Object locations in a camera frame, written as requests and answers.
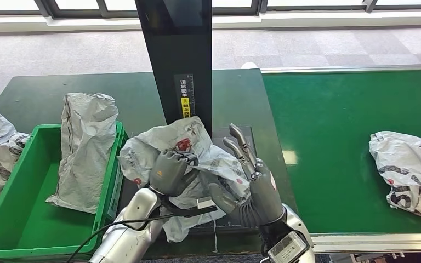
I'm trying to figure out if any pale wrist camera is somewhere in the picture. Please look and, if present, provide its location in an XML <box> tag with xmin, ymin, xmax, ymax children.
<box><xmin>267</xmin><ymin>231</ymin><xmax>308</xmax><ymax>263</ymax></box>
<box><xmin>167</xmin><ymin>196</ymin><xmax>219</xmax><ymax>218</ymax></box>

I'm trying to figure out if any black column display screen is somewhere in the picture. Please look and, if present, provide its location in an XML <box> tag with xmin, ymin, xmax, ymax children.
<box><xmin>165</xmin><ymin>0</ymin><xmax>204</xmax><ymax>27</ymax></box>

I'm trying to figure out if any black yellow ruler sticker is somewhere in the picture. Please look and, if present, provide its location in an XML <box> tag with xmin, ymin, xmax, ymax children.
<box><xmin>174</xmin><ymin>73</ymin><xmax>196</xmax><ymax>119</ymax></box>

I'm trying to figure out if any white window sill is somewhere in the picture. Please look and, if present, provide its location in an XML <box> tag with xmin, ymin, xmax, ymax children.
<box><xmin>0</xmin><ymin>8</ymin><xmax>421</xmax><ymax>33</ymax></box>

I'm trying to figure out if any white parcel bag red print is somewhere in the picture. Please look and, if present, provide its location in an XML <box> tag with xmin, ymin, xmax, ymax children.
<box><xmin>117</xmin><ymin>116</ymin><xmax>251</xmax><ymax>243</ymax></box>

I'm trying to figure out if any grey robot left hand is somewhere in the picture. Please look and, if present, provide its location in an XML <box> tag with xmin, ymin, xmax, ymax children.
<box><xmin>149</xmin><ymin>150</ymin><xmax>200</xmax><ymax>198</ymax></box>

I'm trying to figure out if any plain grey parcel bag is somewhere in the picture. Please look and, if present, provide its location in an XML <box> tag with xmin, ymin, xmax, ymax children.
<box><xmin>45</xmin><ymin>92</ymin><xmax>120</xmax><ymax>215</ymax></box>

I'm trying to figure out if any white parcel bag black print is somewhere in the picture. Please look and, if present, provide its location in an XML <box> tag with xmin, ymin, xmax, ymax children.
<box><xmin>369</xmin><ymin>131</ymin><xmax>421</xmax><ymax>221</ymax></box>

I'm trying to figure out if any dark window frame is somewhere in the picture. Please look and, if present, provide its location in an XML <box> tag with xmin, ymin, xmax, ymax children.
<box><xmin>0</xmin><ymin>0</ymin><xmax>421</xmax><ymax>17</ymax></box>

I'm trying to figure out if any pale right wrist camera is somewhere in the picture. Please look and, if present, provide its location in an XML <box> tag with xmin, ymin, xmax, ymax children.
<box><xmin>267</xmin><ymin>231</ymin><xmax>308</xmax><ymax>263</ymax></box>

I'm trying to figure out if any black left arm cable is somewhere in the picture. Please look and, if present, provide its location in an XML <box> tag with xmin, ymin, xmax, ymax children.
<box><xmin>66</xmin><ymin>212</ymin><xmax>182</xmax><ymax>263</ymax></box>

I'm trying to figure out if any black scanner machine column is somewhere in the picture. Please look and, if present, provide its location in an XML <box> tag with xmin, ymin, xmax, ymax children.
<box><xmin>135</xmin><ymin>0</ymin><xmax>213</xmax><ymax>137</ymax></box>

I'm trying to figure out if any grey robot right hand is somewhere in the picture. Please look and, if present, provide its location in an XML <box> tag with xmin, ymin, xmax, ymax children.
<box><xmin>208</xmin><ymin>123</ymin><xmax>285</xmax><ymax>224</ymax></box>

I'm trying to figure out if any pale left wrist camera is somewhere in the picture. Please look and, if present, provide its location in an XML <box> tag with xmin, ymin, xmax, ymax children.
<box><xmin>167</xmin><ymin>196</ymin><xmax>219</xmax><ymax>218</ymax></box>

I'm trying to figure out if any green conveyor belt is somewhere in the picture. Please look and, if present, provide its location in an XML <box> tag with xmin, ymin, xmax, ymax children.
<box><xmin>262</xmin><ymin>70</ymin><xmax>421</xmax><ymax>234</ymax></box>

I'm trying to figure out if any green plastic crate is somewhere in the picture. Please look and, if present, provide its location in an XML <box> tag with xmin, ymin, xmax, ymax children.
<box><xmin>0</xmin><ymin>121</ymin><xmax>128</xmax><ymax>260</ymax></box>

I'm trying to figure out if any black scanner base platform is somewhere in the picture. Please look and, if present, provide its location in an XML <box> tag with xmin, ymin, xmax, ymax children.
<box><xmin>117</xmin><ymin>125</ymin><xmax>269</xmax><ymax>233</ymax></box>

